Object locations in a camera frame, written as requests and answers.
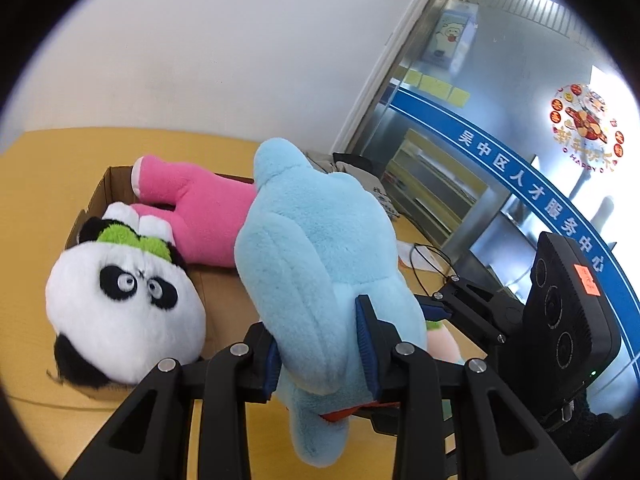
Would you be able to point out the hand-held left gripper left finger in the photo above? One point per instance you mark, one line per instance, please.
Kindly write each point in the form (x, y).
(272, 367)

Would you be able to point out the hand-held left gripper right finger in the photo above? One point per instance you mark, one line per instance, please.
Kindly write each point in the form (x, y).
(365, 355)

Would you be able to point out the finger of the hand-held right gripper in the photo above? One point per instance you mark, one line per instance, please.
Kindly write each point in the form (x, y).
(475, 305)
(382, 417)

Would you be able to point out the pale pink plush toy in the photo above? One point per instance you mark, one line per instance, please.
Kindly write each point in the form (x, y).
(442, 345)

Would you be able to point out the brown cardboard box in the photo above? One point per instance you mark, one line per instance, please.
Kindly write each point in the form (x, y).
(220, 305)

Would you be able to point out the light blue plush toy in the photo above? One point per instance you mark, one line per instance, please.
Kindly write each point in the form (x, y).
(310, 260)

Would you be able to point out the person's right forearm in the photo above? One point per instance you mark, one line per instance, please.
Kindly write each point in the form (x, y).
(595, 430)

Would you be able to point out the white envelope orange edge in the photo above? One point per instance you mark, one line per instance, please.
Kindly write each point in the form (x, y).
(404, 252)

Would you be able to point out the panda plush toy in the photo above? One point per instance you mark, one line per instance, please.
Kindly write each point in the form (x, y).
(120, 320)

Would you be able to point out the magenta pink plush toy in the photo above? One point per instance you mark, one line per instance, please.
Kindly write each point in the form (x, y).
(205, 210)

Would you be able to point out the round red window decal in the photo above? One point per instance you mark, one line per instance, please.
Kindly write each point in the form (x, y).
(587, 115)

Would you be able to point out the glass partition blue band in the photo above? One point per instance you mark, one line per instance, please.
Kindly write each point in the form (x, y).
(500, 110)

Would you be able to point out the grey folded cloth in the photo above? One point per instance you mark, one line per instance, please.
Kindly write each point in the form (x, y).
(327, 160)

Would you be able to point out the yellow sticky note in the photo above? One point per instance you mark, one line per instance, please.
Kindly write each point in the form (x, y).
(413, 79)
(444, 90)
(460, 96)
(429, 84)

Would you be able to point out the cartoon pig poster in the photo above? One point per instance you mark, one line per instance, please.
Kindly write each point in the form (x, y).
(450, 35)

